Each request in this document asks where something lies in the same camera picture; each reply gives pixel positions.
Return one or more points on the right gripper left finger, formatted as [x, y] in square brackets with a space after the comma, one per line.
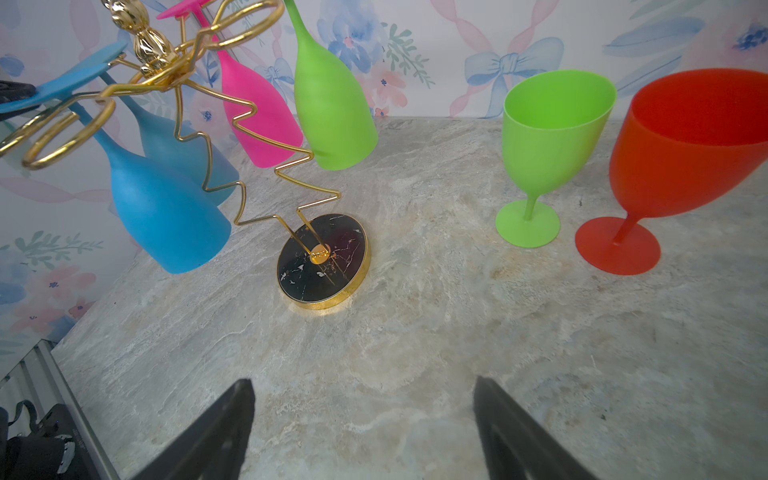
[214, 446]

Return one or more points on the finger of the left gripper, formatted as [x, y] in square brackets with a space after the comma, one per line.
[15, 91]

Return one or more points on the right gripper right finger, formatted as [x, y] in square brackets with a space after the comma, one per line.
[514, 445]

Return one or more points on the teal blue wine glass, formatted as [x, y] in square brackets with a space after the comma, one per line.
[188, 158]

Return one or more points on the bright blue wine glass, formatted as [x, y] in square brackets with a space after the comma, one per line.
[168, 217]

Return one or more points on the green wine glass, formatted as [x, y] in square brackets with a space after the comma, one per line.
[330, 103]
[551, 125]

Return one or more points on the red wine glass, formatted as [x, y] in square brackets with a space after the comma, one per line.
[687, 139]

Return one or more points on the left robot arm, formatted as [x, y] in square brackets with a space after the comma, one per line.
[34, 456]

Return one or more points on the pink wine glass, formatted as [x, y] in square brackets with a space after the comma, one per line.
[273, 119]

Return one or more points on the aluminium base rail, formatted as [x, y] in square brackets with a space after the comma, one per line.
[37, 378]

